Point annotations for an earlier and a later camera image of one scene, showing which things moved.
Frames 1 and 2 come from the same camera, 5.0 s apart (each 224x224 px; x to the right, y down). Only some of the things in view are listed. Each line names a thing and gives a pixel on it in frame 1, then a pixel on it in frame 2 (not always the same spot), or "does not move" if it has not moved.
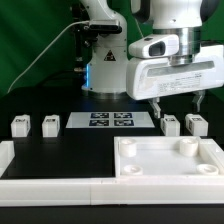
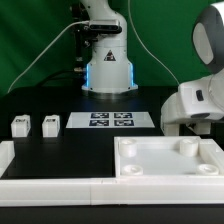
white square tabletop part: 168,157 does not move
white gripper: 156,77 -> 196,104
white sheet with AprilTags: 110,120 does not move
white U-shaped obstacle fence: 105,191 does not move
